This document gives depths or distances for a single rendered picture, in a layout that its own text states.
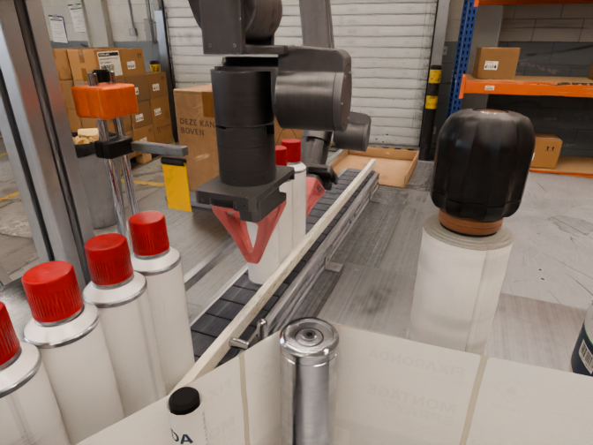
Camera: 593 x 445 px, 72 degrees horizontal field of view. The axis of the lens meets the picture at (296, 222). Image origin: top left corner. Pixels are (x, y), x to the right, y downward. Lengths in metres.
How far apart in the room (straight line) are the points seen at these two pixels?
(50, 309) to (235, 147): 0.20
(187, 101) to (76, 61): 3.16
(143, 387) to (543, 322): 0.52
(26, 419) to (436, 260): 0.35
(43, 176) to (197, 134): 0.65
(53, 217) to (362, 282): 0.44
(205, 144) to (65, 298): 0.79
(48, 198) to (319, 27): 0.54
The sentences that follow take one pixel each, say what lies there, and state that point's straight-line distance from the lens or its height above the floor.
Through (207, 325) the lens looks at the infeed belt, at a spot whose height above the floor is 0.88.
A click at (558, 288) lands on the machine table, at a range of 0.87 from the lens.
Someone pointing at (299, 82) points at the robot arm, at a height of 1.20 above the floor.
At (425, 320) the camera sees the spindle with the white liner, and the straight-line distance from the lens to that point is 0.46.
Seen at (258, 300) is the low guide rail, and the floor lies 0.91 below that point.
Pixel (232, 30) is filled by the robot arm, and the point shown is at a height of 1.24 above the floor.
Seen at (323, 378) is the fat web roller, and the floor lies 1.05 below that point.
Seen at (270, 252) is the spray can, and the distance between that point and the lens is 0.62.
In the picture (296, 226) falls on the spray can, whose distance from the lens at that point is 0.70.
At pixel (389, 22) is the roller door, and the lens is 4.60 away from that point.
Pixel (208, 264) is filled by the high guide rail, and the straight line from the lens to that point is 0.56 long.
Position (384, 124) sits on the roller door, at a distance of 4.69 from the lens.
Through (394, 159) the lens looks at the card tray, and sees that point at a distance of 1.54.
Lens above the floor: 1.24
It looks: 25 degrees down
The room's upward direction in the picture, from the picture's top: straight up
